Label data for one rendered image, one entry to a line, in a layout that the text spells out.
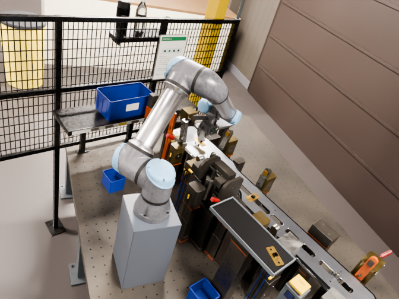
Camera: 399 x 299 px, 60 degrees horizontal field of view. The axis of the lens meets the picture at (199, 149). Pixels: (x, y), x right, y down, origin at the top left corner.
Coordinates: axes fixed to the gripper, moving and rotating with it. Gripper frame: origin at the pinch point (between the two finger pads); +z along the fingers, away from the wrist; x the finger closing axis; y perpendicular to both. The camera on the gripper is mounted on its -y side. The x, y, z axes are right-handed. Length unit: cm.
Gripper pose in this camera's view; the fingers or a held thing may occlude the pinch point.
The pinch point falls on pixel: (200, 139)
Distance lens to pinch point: 204.4
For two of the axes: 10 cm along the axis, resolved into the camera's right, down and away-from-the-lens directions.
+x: 7.5, -2.2, 6.2
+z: -2.5, 7.8, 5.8
